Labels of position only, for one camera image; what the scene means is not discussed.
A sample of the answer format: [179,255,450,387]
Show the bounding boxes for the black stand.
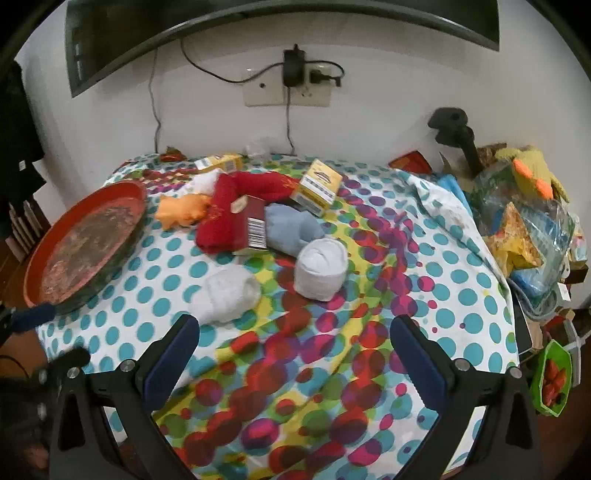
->
[427,107,483,178]

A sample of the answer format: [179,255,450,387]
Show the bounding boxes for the yellow cartoon print box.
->
[290,158,343,217]

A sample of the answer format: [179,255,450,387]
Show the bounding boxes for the black power adapter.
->
[283,45,308,88]

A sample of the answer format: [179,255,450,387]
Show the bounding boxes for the clear plastic bag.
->
[471,166,578,319]

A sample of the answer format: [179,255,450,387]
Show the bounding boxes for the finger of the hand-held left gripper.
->
[0,302,58,344]
[44,348,90,370]

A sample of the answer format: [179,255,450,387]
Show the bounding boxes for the dark hanging clothing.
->
[0,60,47,241]

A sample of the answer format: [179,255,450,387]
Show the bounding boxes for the red round tray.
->
[23,181,148,315]

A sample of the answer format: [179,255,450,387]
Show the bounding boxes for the yellow plush toy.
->
[494,145,571,204]

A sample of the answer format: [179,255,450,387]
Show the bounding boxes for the crumpled white sock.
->
[182,168,225,197]

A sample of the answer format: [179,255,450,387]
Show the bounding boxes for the black television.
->
[65,0,502,99]

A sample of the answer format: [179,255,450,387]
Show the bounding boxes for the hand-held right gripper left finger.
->
[48,314,201,480]

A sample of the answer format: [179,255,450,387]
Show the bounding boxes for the orange plush toy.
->
[154,194,211,230]

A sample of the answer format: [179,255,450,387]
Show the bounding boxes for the thin black cable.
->
[148,46,162,151]

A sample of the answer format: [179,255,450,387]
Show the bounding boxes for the yellow snack packet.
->
[492,200,543,271]

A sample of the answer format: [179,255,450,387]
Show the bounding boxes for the light blue sock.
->
[264,203,326,256]

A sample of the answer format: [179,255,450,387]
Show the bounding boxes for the pile of red candies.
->
[541,357,568,407]

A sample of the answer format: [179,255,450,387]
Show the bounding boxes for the light blue cloth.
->
[436,174,474,217]

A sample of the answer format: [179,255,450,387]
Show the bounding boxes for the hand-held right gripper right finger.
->
[390,315,543,480]

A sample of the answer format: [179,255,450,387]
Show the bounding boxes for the beige wall socket plate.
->
[244,69,332,108]

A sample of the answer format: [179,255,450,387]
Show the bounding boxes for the black adapter cable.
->
[285,87,296,156]

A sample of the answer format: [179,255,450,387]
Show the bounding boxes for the dark red box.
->
[231,194,269,256]

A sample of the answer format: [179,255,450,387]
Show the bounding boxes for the black cable with plug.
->
[179,37,345,89]

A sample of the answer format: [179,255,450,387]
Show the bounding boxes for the red packet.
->
[388,151,432,174]

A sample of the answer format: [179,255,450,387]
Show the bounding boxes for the wooden chair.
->
[7,203,51,264]

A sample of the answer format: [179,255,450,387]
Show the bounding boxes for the clear plastic wrapper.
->
[245,138,278,160]

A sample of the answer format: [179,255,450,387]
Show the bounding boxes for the fuzzy white sock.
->
[198,270,263,324]

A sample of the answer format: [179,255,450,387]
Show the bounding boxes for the red embroidered sock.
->
[231,172,298,206]
[195,173,245,254]

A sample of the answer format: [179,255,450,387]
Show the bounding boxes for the polka dot tablecloth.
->
[34,152,520,480]

